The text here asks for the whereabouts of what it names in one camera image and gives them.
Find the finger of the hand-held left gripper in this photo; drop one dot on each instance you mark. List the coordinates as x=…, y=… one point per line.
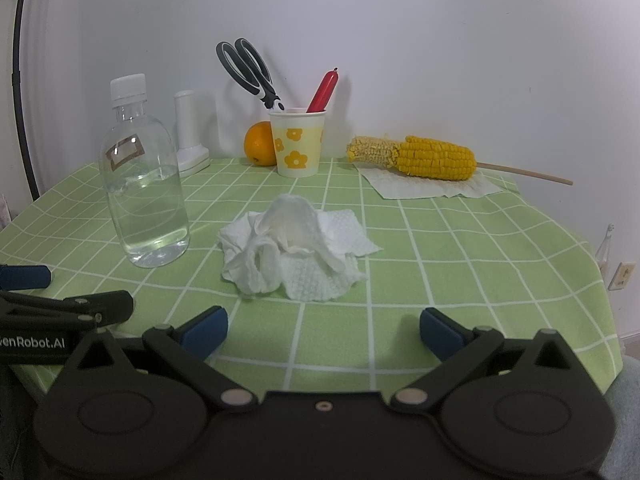
x=25, y=276
x=100, y=305

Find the corn cob on stick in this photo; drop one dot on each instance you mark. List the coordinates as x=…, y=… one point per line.
x=435, y=160

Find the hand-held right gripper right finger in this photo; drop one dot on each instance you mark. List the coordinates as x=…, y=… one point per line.
x=440, y=332

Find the white wall socket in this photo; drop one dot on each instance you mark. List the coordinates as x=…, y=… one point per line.
x=622, y=276

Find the clear glass bottle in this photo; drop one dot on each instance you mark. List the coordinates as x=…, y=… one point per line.
x=145, y=200

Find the yellow flowered paper cup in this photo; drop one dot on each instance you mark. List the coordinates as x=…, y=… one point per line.
x=297, y=145

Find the white cloth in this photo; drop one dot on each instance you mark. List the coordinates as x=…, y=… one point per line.
x=295, y=245

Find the green checked tablecloth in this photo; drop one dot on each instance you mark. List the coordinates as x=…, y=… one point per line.
x=450, y=260

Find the flat white paper napkin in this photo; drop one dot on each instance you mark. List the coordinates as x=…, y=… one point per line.
x=425, y=187

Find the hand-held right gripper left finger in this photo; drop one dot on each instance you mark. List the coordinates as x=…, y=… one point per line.
x=206, y=331

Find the grey blue clothing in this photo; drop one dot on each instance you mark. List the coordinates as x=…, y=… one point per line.
x=625, y=425

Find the white plastic dispenser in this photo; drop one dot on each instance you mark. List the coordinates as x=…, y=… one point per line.
x=189, y=135

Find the orange fruit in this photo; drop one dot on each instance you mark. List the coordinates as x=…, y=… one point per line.
x=257, y=145

